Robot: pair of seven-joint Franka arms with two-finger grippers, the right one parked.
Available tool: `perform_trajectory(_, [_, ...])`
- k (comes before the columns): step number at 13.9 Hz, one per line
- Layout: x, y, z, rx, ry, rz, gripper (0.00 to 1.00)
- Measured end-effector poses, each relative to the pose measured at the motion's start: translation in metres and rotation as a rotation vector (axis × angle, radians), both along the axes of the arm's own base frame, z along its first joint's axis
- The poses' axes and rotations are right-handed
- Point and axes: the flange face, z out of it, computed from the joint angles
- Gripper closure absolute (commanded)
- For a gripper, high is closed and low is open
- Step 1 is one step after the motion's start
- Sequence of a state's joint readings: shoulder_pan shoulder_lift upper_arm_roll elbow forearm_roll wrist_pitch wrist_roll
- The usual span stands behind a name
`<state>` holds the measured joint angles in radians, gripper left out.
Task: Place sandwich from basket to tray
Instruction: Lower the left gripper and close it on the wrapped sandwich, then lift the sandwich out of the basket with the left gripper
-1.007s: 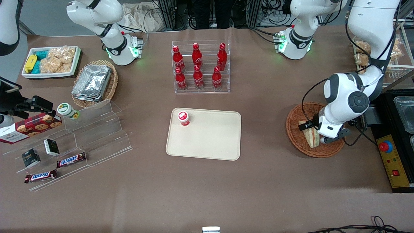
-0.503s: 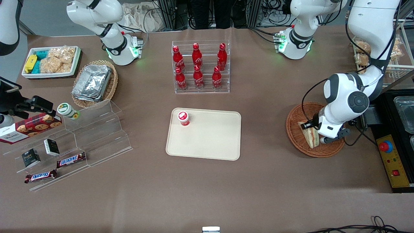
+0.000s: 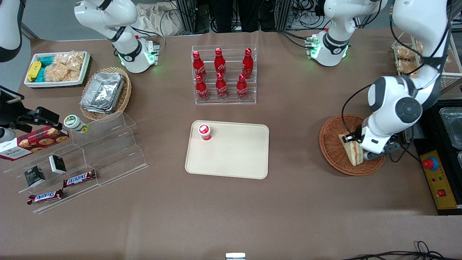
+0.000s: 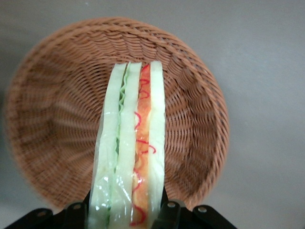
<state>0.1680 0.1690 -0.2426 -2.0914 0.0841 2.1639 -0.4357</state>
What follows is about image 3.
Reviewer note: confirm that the black box white label side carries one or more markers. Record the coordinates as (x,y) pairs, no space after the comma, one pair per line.
(57,164)

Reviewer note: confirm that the yellow snack pack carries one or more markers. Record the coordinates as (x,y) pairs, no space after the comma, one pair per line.
(34,70)

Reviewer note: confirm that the small red capped bottle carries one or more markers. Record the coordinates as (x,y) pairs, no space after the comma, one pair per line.
(204,131)

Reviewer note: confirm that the black box gold lettering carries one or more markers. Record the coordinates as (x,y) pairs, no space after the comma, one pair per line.
(34,177)

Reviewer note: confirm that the red plaid cookie box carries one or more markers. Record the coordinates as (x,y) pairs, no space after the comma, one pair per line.
(36,142)

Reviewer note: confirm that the white bottle green label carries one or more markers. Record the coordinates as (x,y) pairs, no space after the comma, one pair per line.
(72,122)

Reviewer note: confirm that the aluminium frame post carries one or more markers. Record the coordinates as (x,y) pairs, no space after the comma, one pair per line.
(287,14)
(191,14)

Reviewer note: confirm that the red cola bottle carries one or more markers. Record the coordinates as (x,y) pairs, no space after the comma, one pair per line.
(221,88)
(219,63)
(247,65)
(201,90)
(198,66)
(242,88)

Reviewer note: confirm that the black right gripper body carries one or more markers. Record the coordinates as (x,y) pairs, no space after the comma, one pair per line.
(8,112)

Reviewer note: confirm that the stacked aluminium foil trays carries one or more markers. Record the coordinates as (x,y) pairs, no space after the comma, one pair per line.
(103,92)

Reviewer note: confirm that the round brown wicker basket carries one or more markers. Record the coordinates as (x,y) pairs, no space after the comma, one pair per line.
(332,151)

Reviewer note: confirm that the triangle sandwich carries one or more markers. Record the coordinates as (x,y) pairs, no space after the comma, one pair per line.
(355,155)

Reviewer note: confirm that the clear acrylic bottle rack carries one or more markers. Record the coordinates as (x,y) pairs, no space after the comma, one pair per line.
(231,97)

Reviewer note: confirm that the teal snack pack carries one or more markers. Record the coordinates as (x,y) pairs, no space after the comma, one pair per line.
(41,75)
(46,60)

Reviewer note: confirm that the white rectangular snack tray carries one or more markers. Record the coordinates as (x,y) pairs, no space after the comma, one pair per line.
(57,84)

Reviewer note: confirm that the Snickers chocolate bar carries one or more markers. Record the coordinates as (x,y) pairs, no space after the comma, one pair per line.
(46,196)
(79,178)

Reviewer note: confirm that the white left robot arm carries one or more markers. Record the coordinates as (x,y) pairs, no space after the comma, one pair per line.
(393,97)

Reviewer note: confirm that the clear acrylic stepped stand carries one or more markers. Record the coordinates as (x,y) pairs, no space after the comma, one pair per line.
(54,182)
(115,151)

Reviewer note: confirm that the clear bag puffed crackers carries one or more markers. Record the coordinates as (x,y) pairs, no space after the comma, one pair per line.
(59,74)
(70,59)

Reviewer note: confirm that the person in black trousers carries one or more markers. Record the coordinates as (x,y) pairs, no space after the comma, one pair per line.
(223,14)

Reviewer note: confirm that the beige plastic tray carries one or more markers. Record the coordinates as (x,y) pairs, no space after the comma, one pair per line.
(234,155)

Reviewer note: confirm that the rice cracker snack pack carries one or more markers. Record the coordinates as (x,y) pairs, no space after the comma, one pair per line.
(406,68)
(408,52)

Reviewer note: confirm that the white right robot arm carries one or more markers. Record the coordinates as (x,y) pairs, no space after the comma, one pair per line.
(122,21)

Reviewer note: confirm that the beige cloth bag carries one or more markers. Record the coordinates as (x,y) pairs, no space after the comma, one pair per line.
(158,20)

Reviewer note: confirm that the black machine yellow control panel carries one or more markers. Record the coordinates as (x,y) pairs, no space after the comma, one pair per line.
(438,180)

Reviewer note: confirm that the oval tan wicker basket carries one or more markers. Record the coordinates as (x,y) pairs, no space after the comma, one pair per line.
(125,97)

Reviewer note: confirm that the aluminium foil container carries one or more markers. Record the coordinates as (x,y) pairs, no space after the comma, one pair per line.
(460,160)
(453,126)

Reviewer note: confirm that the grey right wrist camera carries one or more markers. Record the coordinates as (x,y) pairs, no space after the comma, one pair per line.
(7,135)

